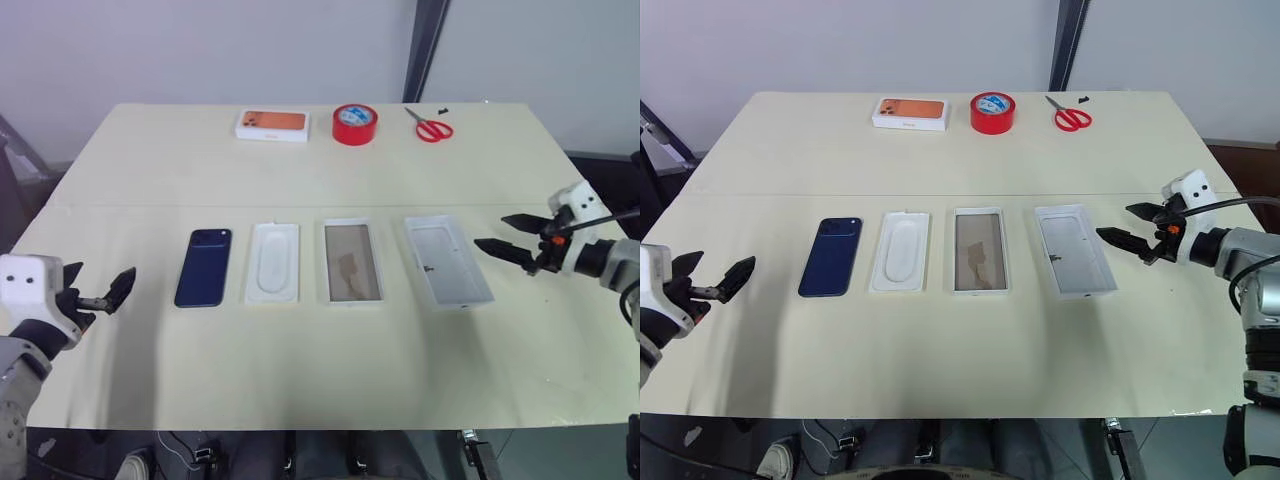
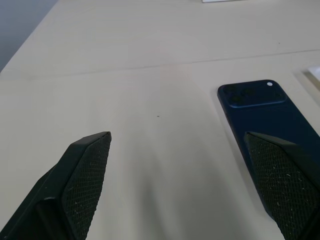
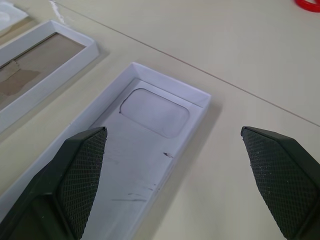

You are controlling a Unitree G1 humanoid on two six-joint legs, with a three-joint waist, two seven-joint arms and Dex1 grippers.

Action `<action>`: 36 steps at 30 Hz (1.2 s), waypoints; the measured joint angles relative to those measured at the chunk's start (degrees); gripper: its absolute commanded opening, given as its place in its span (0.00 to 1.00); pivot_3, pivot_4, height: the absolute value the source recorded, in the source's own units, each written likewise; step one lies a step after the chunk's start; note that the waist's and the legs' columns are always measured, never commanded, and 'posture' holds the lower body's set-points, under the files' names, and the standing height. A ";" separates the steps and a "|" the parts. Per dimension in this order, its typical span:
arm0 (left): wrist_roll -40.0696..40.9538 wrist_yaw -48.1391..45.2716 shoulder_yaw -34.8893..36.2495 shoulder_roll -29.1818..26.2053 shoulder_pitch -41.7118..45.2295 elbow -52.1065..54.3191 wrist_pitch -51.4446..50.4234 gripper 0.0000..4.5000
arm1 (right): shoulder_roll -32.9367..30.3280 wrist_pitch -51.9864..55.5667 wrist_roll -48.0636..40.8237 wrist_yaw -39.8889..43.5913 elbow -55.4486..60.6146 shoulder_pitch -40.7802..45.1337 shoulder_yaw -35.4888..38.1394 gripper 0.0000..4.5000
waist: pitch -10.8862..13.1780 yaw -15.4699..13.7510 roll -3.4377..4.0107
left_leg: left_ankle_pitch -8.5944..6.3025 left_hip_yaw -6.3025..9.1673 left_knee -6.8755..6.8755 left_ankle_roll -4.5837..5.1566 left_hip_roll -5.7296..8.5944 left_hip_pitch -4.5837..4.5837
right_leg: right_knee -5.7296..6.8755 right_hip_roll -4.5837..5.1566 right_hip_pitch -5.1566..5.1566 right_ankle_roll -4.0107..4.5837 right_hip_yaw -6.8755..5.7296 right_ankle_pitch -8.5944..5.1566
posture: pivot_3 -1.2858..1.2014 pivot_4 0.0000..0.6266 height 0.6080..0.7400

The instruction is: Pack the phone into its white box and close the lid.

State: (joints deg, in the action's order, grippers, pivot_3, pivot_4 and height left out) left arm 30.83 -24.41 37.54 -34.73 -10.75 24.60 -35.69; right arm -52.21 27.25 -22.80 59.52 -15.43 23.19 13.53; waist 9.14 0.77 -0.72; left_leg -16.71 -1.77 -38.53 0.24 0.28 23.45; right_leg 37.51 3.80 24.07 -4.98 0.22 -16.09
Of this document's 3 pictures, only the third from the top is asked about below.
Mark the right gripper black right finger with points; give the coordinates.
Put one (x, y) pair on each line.
(287, 180)

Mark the white item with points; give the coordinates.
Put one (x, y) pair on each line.
(12, 15)

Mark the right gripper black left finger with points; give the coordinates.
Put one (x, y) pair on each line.
(62, 190)

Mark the white box base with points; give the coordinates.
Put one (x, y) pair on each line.
(150, 160)

